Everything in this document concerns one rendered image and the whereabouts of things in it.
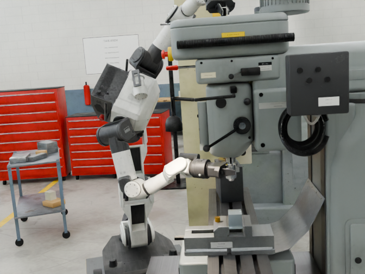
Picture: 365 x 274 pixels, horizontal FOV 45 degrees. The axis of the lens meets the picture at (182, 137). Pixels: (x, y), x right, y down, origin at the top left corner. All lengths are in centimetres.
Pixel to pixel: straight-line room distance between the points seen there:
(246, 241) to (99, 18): 987
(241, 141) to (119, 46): 942
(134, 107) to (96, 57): 913
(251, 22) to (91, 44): 964
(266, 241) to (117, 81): 105
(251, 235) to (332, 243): 37
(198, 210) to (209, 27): 232
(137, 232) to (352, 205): 134
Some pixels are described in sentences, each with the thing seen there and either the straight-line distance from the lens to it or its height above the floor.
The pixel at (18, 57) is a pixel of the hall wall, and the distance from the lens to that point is 1191.
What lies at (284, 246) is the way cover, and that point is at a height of 93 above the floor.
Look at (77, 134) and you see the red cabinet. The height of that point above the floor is 73.
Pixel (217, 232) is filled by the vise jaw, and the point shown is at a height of 107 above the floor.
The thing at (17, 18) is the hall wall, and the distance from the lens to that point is 1194.
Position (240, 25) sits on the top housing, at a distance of 176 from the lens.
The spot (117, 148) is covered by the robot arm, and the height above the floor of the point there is 134.
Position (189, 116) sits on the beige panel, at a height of 128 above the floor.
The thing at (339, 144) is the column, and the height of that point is 137.
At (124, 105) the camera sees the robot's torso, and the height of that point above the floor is 154.
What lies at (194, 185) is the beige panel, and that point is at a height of 68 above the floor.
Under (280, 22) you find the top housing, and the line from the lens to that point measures 178.
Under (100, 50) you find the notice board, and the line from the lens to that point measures 1122.
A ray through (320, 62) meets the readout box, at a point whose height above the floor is 169.
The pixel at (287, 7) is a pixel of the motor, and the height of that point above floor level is 191.
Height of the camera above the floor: 173
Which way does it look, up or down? 10 degrees down
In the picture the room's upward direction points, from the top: 4 degrees counter-clockwise
